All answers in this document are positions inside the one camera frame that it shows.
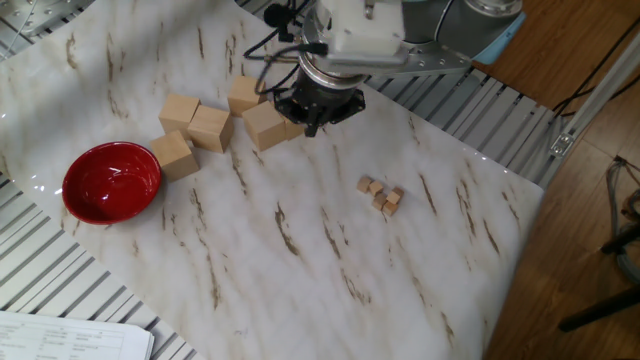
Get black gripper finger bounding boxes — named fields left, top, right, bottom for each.
left=311, top=89, right=367, bottom=137
left=272, top=95, right=314, bottom=137

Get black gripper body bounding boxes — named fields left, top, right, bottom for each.
left=292, top=73, right=364, bottom=120

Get white printed paper stack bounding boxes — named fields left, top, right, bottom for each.
left=0, top=309, right=156, bottom=360

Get large wooden cube block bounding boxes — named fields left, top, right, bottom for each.
left=241, top=100, right=288, bottom=153
left=158, top=93, right=202, bottom=141
left=149, top=129, right=201, bottom=183
left=282, top=117, right=307, bottom=142
left=186, top=104, right=235, bottom=155
left=227, top=75, right=269, bottom=118

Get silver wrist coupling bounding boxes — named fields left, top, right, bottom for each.
left=298, top=49, right=369, bottom=91

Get glossy marble pattern mat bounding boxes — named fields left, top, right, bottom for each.
left=0, top=0, right=546, bottom=360

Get red glossy bowl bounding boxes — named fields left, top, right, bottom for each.
left=61, top=141, right=163, bottom=226

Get black stand legs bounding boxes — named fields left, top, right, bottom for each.
left=557, top=219, right=640, bottom=334

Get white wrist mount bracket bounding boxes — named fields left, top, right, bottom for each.
left=302, top=0, right=474, bottom=77

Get black gripper cable bundle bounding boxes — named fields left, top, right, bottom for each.
left=242, top=0, right=331, bottom=96

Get thin black floor cables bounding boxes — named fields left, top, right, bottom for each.
left=551, top=14, right=640, bottom=119

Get aluminium frame post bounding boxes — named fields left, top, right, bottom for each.
left=537, top=29, right=640, bottom=190

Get silver perforated mount plate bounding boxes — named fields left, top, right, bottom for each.
left=0, top=0, right=96, bottom=39

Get grey cable bundle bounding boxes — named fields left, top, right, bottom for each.
left=603, top=154, right=640, bottom=286

